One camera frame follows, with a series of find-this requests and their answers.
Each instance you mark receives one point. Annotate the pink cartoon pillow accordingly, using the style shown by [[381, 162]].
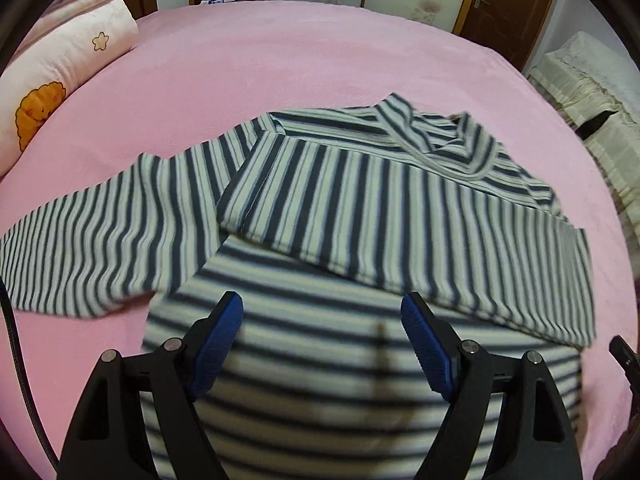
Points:
[[65, 60]]

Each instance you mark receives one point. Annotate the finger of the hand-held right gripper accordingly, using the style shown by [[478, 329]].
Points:
[[625, 352]]

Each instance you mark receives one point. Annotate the sofa with beige cover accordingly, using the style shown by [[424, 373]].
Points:
[[590, 80]]

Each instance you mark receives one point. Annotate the brown wooden door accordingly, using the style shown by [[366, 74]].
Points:
[[510, 5]]

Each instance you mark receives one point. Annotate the striped long-sleeve shirt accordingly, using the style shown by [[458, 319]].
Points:
[[350, 195]]

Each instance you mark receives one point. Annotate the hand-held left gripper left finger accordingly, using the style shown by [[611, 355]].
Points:
[[222, 330]]

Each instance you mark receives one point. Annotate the pink bed blanket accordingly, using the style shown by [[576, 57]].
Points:
[[250, 60]]

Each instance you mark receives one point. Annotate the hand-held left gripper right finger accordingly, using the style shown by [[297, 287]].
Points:
[[425, 330]]

